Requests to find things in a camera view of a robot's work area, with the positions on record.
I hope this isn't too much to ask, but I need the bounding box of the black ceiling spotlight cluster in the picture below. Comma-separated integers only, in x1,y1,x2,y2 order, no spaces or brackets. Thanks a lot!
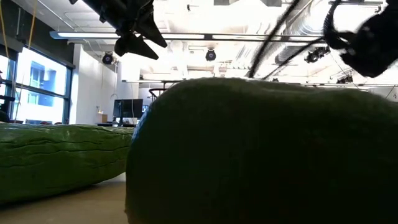
336,74,354,85
304,45,331,64

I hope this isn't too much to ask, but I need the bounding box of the silver ventilation duct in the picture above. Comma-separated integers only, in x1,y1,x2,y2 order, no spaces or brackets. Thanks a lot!
275,0,333,65

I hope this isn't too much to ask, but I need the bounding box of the black wire basket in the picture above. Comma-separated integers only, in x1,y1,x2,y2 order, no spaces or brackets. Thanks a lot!
148,88,170,102

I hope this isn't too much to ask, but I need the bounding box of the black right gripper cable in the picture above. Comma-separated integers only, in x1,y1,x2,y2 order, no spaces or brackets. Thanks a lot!
322,0,352,52

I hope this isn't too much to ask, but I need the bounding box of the green cucumber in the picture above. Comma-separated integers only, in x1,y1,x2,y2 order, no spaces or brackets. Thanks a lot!
0,123,135,206

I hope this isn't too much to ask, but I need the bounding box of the large office window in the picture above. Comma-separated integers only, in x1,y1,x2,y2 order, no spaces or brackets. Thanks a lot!
0,46,75,125

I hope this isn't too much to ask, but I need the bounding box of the yellow hanging strap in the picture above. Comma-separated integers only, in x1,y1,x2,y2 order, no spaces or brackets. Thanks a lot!
27,0,39,48
0,0,9,60

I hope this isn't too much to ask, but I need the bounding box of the dark green avocado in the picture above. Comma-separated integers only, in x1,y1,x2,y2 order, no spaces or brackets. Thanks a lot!
125,77,398,224

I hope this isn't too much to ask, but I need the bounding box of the black computer monitor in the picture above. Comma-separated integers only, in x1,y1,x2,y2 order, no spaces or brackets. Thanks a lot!
113,98,144,124

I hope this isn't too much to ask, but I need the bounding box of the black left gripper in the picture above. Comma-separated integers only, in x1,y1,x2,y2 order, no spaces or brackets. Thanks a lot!
81,0,169,61

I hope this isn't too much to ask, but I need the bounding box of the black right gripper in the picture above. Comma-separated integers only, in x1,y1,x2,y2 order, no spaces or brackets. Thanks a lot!
262,4,398,80

